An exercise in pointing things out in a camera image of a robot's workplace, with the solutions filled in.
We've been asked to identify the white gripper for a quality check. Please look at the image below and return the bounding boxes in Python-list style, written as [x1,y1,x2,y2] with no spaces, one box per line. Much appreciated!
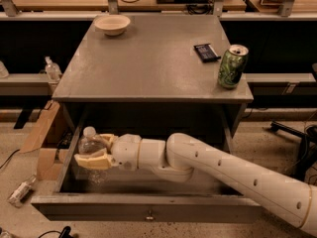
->
[74,134,142,171]

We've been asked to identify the clear plastic water bottle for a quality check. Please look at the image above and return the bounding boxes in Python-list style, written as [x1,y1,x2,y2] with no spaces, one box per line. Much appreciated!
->
[78,126,107,185]

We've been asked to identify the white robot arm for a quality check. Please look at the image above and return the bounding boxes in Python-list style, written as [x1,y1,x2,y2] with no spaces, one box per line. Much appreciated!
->
[74,133,317,236]

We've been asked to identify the open grey top drawer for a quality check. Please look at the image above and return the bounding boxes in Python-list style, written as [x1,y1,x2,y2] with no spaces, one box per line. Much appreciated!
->
[32,107,262,223]

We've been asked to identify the metal drawer knob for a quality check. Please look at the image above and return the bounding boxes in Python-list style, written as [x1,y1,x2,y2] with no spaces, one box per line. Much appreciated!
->
[145,209,156,222]

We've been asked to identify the small bottle on shelf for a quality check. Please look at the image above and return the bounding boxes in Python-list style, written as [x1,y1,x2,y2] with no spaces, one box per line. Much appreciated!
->
[45,57,62,81]

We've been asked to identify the plastic bottle on floor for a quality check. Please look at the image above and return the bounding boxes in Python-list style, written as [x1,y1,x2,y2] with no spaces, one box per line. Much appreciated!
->
[8,175,37,207]

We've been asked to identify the cardboard box on floor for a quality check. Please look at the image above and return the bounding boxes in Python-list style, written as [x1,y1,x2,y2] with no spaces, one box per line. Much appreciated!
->
[20,101,68,180]

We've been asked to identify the grey cabinet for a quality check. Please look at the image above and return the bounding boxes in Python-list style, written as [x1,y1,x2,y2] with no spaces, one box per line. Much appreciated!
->
[53,14,253,140]

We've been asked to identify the white paper bowl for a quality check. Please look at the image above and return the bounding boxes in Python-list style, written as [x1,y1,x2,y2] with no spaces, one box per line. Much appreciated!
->
[94,15,131,36]

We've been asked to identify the green soda can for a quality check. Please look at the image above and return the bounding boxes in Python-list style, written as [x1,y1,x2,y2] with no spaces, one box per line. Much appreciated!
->
[218,45,249,89]

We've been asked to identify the black chair base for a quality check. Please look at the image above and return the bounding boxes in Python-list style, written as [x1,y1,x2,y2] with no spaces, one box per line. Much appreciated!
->
[270,121,317,181]

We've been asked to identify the black floor cable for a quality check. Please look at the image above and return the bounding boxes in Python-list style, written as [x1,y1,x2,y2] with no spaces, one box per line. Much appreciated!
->
[0,148,22,171]

